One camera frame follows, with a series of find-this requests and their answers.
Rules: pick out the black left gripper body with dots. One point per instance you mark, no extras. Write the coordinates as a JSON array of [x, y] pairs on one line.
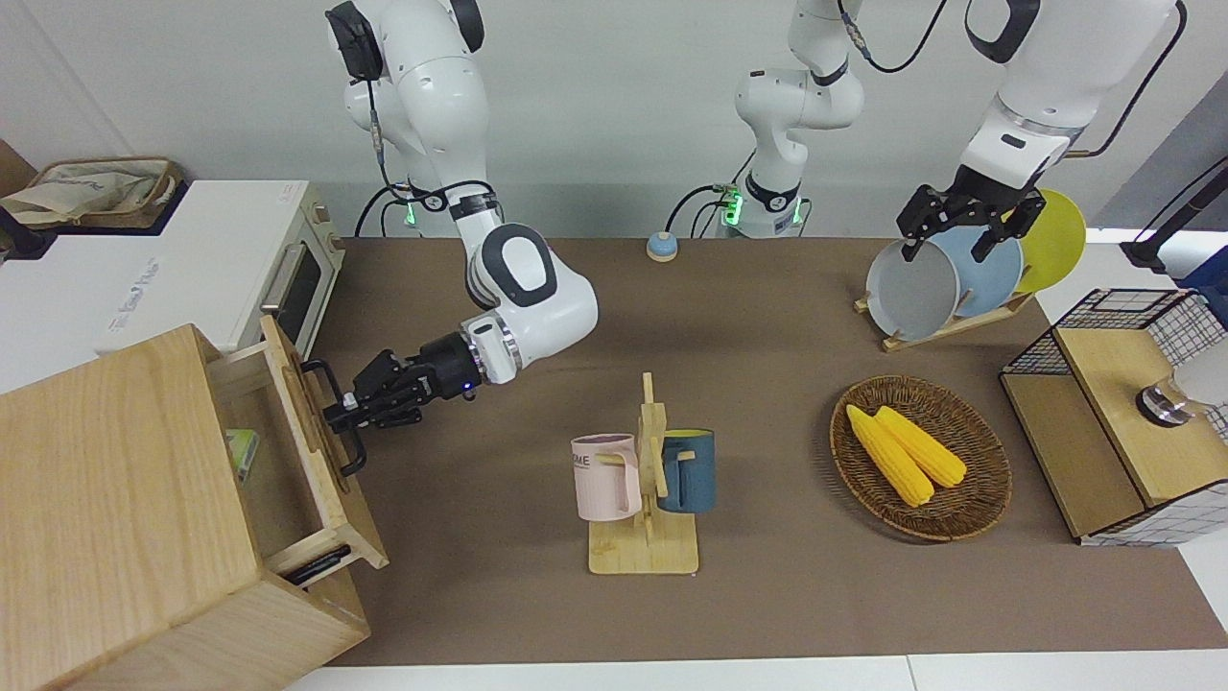
[[983, 197]]

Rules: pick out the light blue plate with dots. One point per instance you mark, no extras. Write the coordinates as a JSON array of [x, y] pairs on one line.
[[988, 283]]

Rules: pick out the light wooden cabinet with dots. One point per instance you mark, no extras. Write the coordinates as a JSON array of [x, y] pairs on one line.
[[96, 499]]

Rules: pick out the yellow plate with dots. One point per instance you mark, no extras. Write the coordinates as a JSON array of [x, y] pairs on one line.
[[1055, 245]]

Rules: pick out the wooden plate rack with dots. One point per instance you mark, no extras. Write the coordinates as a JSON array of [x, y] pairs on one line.
[[959, 329]]

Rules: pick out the pink mug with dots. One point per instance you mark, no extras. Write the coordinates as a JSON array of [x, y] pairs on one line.
[[600, 489]]

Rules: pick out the light wooden drawer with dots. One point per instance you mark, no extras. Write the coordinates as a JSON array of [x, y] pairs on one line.
[[331, 489]]

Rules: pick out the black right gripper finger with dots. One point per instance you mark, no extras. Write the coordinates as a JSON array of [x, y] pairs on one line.
[[374, 415], [384, 374]]

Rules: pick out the round wicker basket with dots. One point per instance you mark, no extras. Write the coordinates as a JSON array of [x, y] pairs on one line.
[[969, 499]]

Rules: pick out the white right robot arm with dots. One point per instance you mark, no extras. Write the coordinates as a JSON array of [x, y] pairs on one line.
[[432, 106]]

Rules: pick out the grey plate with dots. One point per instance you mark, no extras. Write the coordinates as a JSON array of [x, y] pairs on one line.
[[911, 293]]

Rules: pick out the beige tote bag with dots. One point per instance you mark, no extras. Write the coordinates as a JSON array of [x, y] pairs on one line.
[[86, 187]]

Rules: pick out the white toaster oven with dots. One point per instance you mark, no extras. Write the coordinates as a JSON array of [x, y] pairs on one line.
[[221, 250]]

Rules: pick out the dark blue mug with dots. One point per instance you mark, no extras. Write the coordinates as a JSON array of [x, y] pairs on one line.
[[696, 475]]

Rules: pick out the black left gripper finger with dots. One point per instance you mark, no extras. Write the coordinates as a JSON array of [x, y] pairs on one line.
[[1003, 230], [916, 226]]

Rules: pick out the small blue round knob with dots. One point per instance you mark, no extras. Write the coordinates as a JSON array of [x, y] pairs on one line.
[[662, 250]]

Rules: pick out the yellow corn cob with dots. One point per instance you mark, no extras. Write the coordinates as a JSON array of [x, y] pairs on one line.
[[892, 461], [926, 451]]

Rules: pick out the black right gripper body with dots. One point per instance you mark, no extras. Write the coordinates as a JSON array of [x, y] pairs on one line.
[[441, 369]]

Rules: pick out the wooden mug tree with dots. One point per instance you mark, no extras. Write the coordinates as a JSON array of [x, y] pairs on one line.
[[638, 557]]

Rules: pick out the blue plastic object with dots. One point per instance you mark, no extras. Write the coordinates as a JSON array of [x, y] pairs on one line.
[[1211, 274]]

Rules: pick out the green tissue pack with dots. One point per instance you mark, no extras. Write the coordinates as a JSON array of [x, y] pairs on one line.
[[242, 451]]

